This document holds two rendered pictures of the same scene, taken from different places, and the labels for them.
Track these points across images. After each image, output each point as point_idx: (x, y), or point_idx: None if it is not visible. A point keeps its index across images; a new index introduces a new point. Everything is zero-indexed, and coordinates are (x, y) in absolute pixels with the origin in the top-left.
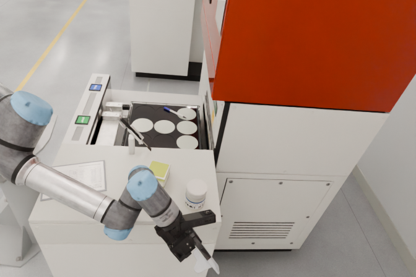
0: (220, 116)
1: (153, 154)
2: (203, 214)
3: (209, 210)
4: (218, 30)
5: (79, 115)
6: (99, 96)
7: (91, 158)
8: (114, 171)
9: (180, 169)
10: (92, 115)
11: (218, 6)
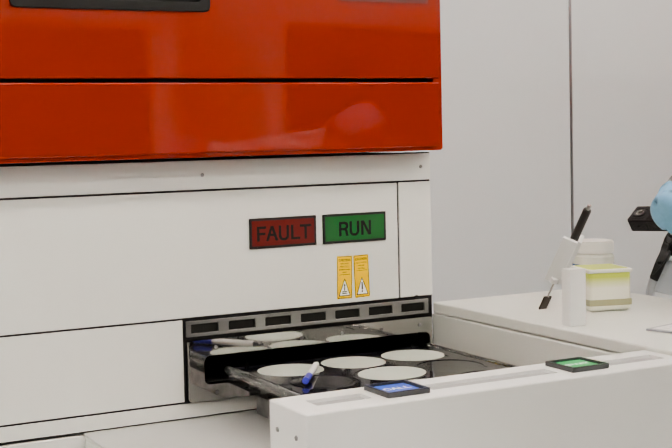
0: (426, 195)
1: (541, 317)
2: (647, 211)
3: (633, 213)
4: None
5: (569, 366)
6: (432, 380)
7: (667, 336)
8: (652, 323)
9: (539, 305)
10: (535, 366)
11: None
